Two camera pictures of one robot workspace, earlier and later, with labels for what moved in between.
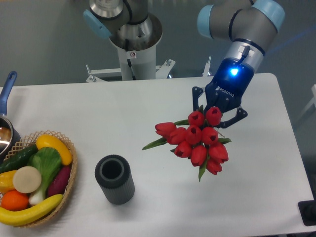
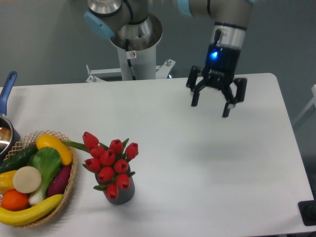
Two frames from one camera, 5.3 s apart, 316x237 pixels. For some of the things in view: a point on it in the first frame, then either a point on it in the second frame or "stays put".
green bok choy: (48, 161) stays put
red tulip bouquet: (196, 138) -> (109, 164)
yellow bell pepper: (6, 181) stays put
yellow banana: (13, 218) stays put
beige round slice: (27, 179) stays put
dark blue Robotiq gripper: (232, 79) -> (221, 65)
